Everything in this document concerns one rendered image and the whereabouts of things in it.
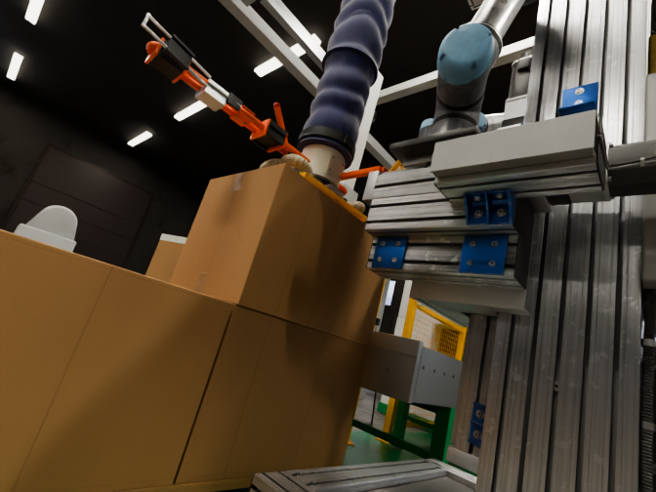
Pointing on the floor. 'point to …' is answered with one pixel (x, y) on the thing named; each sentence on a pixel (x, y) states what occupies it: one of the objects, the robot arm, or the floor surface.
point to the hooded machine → (52, 227)
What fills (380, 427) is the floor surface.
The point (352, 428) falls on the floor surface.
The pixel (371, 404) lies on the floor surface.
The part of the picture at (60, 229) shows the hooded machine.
